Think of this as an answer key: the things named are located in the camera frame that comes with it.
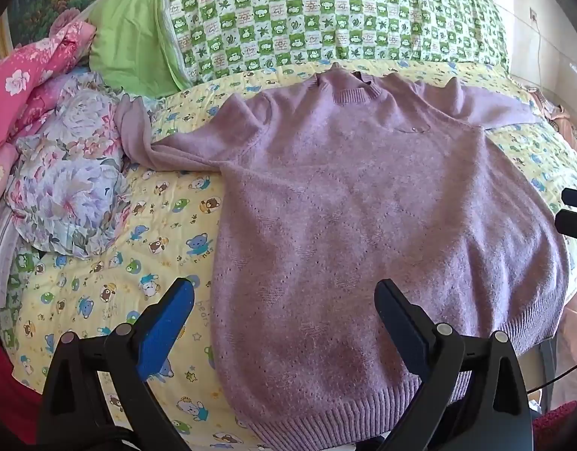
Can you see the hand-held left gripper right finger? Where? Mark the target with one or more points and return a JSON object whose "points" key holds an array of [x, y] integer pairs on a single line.
{"points": [[396, 324]]}

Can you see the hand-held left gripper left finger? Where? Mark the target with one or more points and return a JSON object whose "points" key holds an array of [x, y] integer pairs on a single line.
{"points": [[169, 324]]}

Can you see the purple knit sweater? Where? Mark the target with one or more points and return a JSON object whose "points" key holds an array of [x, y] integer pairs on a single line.
{"points": [[363, 197]]}

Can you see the yellow bear-print bed sheet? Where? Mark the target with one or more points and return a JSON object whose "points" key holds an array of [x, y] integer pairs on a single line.
{"points": [[129, 253]]}

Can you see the pink garment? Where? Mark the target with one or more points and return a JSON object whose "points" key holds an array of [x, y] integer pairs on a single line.
{"points": [[561, 117]]}

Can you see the pale pink bed skirt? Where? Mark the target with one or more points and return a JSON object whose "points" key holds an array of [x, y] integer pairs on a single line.
{"points": [[572, 338]]}

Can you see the red cloth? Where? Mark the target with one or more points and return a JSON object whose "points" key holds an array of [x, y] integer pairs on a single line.
{"points": [[11, 385]]}

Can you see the pale floral ruffled cloth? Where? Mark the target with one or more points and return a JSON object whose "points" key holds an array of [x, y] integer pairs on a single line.
{"points": [[68, 174]]}

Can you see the dark red fuzzy mat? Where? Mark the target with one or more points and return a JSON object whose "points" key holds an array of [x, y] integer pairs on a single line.
{"points": [[558, 427]]}

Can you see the pink floral quilt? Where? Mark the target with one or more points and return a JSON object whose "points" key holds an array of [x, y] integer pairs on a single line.
{"points": [[21, 70]]}

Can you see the lime green cloth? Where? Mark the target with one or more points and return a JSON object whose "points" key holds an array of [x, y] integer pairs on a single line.
{"points": [[129, 33]]}

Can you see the white wall outlet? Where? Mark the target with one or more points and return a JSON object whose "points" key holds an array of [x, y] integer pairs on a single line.
{"points": [[533, 14]]}

